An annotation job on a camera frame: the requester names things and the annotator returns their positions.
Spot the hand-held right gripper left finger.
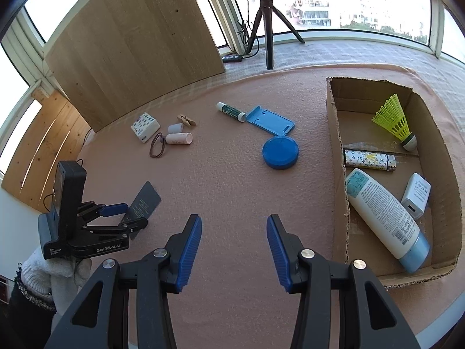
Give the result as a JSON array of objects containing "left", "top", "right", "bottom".
[{"left": 44, "top": 214, "right": 203, "bottom": 349}]

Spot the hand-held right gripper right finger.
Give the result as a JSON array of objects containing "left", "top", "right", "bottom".
[{"left": 266, "top": 214, "right": 422, "bottom": 349}]

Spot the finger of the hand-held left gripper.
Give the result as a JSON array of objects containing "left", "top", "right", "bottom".
[
  {"left": 77, "top": 201, "right": 129, "bottom": 225},
  {"left": 82, "top": 217, "right": 149, "bottom": 240}
]

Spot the black card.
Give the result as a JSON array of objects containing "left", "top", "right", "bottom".
[{"left": 118, "top": 180, "right": 161, "bottom": 241}]

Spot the purple hair tie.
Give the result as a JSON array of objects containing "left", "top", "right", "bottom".
[{"left": 149, "top": 133, "right": 167, "bottom": 159}]

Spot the white pink tube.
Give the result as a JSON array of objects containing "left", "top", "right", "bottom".
[{"left": 165, "top": 132, "right": 193, "bottom": 146}]

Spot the blue round lid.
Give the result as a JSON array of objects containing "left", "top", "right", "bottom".
[{"left": 262, "top": 135, "right": 299, "bottom": 170}]

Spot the white lotion bottle blue cap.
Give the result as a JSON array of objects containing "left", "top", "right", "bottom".
[{"left": 345, "top": 168, "right": 431, "bottom": 274}]

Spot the patterned lighter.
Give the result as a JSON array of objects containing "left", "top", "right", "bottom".
[{"left": 343, "top": 149, "right": 397, "bottom": 171}]

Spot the white green tube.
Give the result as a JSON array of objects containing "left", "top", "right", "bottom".
[{"left": 216, "top": 102, "right": 248, "bottom": 123}]

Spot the white charger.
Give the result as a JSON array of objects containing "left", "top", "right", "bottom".
[{"left": 400, "top": 172, "right": 432, "bottom": 220}]

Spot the cardboard box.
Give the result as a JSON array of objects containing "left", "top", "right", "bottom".
[{"left": 325, "top": 76, "right": 464, "bottom": 291}]

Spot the yellow shuttlecock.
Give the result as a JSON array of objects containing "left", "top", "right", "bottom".
[{"left": 371, "top": 95, "right": 418, "bottom": 152}]

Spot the person's left forearm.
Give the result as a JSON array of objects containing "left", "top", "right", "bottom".
[{"left": 5, "top": 276, "right": 59, "bottom": 349}]

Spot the person's left hand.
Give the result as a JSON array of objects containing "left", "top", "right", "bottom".
[{"left": 16, "top": 249, "right": 93, "bottom": 309}]

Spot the pine plank panel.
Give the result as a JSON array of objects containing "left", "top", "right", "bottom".
[{"left": 0, "top": 91, "right": 93, "bottom": 213}]

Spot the patterned tissue pack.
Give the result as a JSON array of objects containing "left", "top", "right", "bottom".
[{"left": 131, "top": 112, "right": 161, "bottom": 143}]

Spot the blue phone stand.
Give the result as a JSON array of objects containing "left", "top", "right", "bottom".
[{"left": 246, "top": 105, "right": 296, "bottom": 139}]

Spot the large light wooden board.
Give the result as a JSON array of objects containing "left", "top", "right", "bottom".
[{"left": 43, "top": 0, "right": 226, "bottom": 133}]

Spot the black tripod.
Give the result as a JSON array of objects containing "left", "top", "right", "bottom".
[{"left": 243, "top": 0, "right": 306, "bottom": 71}]

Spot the ring light cable with remote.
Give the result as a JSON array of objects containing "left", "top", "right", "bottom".
[{"left": 221, "top": 0, "right": 260, "bottom": 64}]

